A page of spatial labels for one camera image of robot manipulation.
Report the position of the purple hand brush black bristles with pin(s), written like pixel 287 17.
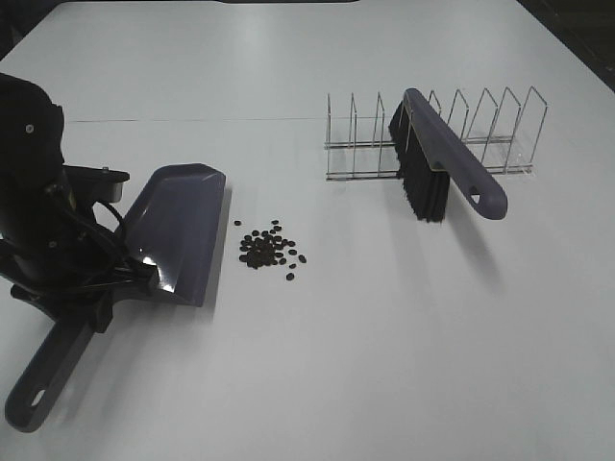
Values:
pixel 431 158

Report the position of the pile of coffee beans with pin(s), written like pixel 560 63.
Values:
pixel 269 247

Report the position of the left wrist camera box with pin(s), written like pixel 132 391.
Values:
pixel 91 185

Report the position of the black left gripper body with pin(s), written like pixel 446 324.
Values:
pixel 66 258

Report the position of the chrome wire dish rack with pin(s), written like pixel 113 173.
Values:
pixel 502 132

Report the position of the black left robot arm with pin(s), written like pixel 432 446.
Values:
pixel 31 132

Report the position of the purple plastic dustpan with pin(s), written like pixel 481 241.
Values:
pixel 172 225

